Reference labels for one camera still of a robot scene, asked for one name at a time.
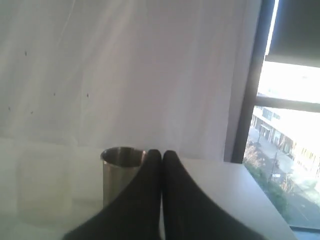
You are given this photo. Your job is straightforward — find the stainless steel cup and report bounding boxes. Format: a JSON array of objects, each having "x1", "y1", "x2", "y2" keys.
[{"x1": 100, "y1": 146, "x2": 148, "y2": 206}]

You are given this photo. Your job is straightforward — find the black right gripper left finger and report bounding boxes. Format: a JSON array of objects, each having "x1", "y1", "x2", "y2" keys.
[{"x1": 63, "y1": 149, "x2": 162, "y2": 240}]

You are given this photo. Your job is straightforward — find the dark roller window blind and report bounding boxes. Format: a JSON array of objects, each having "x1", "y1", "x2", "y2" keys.
[{"x1": 265, "y1": 0, "x2": 320, "y2": 68}]

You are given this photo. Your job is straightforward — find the dark window frame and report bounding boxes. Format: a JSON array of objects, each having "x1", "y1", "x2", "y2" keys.
[{"x1": 224, "y1": 0, "x2": 320, "y2": 164}]

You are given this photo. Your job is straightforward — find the translucent plastic container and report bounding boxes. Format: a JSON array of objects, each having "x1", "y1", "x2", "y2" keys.
[{"x1": 17, "y1": 150, "x2": 72, "y2": 224}]

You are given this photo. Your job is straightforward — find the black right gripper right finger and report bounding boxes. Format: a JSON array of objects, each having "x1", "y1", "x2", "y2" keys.
[{"x1": 162, "y1": 150, "x2": 272, "y2": 240}]

